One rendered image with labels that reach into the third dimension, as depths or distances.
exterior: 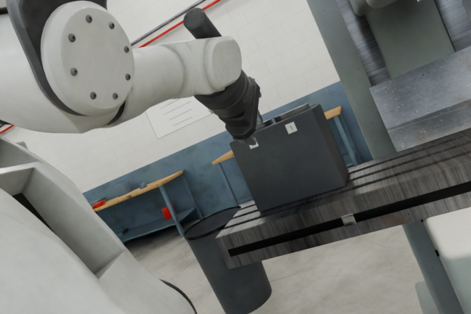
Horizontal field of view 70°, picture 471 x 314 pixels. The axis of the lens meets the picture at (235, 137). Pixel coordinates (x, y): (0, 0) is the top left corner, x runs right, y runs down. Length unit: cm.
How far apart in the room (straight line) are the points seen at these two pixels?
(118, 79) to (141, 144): 594
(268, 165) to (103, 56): 60
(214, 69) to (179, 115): 530
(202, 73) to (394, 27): 84
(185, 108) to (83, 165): 250
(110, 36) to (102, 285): 25
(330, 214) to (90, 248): 45
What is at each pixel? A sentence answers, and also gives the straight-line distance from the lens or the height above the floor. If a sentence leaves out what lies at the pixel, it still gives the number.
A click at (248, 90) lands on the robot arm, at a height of 124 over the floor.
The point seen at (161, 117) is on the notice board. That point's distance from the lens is 589.
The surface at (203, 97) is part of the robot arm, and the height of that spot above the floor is 126.
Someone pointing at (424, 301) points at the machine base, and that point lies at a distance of 179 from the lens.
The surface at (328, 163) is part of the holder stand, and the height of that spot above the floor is 104.
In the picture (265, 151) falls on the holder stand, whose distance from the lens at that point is 80.
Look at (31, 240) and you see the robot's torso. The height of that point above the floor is 118.
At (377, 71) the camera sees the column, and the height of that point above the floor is 118.
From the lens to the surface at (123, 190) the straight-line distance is 624.
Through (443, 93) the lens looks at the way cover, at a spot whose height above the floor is 105.
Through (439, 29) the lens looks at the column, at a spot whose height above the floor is 122.
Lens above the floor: 120
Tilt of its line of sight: 2 degrees down
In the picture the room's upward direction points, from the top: 24 degrees counter-clockwise
